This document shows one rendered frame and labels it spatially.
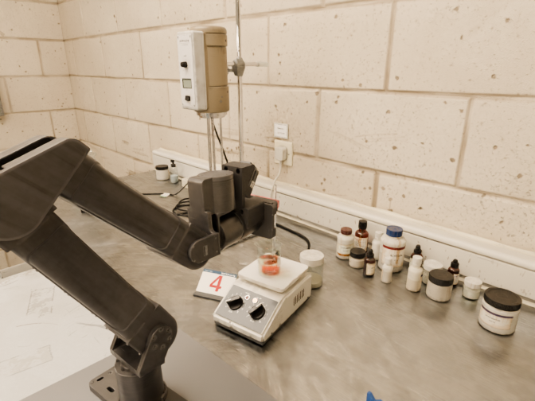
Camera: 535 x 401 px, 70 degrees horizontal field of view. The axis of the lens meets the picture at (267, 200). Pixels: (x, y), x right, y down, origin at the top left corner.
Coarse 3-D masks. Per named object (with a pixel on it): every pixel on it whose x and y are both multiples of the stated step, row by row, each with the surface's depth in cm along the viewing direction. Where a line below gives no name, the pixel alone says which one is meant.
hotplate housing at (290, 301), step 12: (252, 288) 81; (264, 288) 81; (288, 288) 81; (300, 288) 83; (276, 300) 77; (288, 300) 79; (300, 300) 84; (276, 312) 76; (288, 312) 80; (228, 324) 77; (276, 324) 76; (252, 336) 74; (264, 336) 73
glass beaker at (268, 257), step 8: (264, 240) 83; (264, 248) 79; (272, 248) 79; (280, 248) 80; (264, 256) 79; (272, 256) 79; (280, 256) 81; (264, 264) 80; (272, 264) 80; (280, 264) 82; (264, 272) 81; (272, 272) 80; (280, 272) 83
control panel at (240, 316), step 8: (232, 288) 82; (240, 288) 81; (232, 296) 81; (240, 296) 80; (256, 296) 79; (224, 304) 80; (248, 304) 78; (256, 304) 78; (264, 304) 77; (272, 304) 77; (216, 312) 79; (224, 312) 79; (232, 312) 78; (240, 312) 77; (272, 312) 75; (232, 320) 77; (240, 320) 76; (248, 320) 76; (256, 320) 75; (264, 320) 75; (248, 328) 74; (256, 328) 74
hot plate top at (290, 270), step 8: (256, 264) 87; (288, 264) 87; (296, 264) 87; (304, 264) 87; (240, 272) 83; (248, 272) 83; (256, 272) 83; (288, 272) 83; (296, 272) 83; (304, 272) 84; (248, 280) 81; (256, 280) 80; (264, 280) 80; (272, 280) 80; (280, 280) 80; (288, 280) 80; (296, 280) 81; (272, 288) 78; (280, 288) 77
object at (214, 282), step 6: (204, 276) 93; (210, 276) 93; (216, 276) 92; (222, 276) 92; (228, 276) 92; (204, 282) 92; (210, 282) 92; (216, 282) 91; (222, 282) 91; (228, 282) 91; (198, 288) 92; (204, 288) 91; (210, 288) 91; (216, 288) 91; (222, 288) 90; (228, 288) 90
